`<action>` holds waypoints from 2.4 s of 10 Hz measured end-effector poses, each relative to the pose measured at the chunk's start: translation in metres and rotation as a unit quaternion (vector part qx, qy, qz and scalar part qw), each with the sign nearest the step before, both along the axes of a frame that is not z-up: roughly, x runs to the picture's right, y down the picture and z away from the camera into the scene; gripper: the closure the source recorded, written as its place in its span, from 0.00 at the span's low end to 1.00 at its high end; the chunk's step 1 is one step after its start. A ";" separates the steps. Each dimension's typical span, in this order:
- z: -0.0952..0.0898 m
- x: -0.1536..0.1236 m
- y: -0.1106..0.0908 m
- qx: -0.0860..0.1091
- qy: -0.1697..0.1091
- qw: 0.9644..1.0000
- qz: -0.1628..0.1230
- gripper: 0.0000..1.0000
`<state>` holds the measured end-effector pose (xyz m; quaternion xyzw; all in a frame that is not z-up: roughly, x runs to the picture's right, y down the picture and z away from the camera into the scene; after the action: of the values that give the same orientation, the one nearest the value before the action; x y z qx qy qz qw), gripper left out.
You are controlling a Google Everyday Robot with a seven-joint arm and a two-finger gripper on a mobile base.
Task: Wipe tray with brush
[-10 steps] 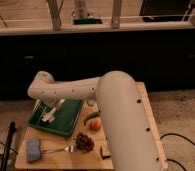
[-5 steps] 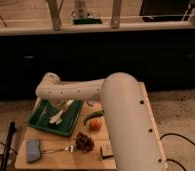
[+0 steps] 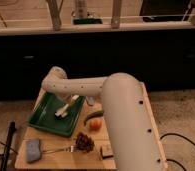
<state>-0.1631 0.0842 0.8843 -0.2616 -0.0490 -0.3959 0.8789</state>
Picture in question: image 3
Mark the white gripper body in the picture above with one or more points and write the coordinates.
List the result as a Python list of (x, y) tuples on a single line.
[(64, 97)]

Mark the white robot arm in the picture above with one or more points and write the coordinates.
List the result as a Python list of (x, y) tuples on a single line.
[(120, 95)]

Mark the green rectangular tray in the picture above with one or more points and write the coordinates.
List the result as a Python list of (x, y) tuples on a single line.
[(43, 117)]

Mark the small clear glass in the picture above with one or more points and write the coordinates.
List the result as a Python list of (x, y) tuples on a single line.
[(90, 101)]

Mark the green chili pepper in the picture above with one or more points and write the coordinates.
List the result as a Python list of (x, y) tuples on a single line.
[(93, 115)]

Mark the orange fruit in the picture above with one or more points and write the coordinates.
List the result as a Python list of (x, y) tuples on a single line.
[(95, 124)]

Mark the brown grape bunch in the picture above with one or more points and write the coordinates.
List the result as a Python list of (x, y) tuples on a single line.
[(84, 142)]

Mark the silver fork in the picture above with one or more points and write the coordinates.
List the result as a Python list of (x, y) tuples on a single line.
[(66, 149)]

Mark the blue sponge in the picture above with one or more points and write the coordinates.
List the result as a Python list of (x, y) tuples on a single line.
[(33, 152)]

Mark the small brown block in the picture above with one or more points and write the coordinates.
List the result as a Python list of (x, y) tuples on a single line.
[(106, 151)]

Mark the black pole stand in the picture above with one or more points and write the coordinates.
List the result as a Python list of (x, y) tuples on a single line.
[(7, 147)]

